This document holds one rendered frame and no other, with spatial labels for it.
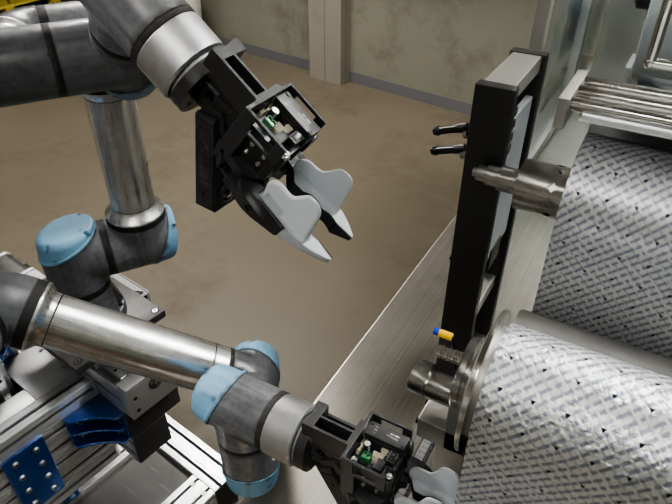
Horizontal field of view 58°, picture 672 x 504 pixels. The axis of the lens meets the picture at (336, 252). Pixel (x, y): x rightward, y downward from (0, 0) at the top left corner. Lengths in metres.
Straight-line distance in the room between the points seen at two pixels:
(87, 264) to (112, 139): 0.27
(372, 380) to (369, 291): 1.59
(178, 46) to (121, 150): 0.60
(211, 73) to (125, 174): 0.64
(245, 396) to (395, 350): 0.46
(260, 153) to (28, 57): 0.25
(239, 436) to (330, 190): 0.32
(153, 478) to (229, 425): 1.12
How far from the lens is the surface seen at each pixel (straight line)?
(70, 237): 1.26
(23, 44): 0.69
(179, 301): 2.69
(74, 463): 1.53
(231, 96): 0.57
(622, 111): 0.72
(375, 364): 1.11
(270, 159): 0.55
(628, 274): 0.73
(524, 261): 1.40
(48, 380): 1.45
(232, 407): 0.75
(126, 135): 1.15
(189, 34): 0.59
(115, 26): 0.61
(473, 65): 4.25
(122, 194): 1.22
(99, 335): 0.87
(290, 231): 0.57
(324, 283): 2.69
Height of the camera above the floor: 1.71
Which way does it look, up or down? 36 degrees down
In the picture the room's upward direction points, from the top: straight up
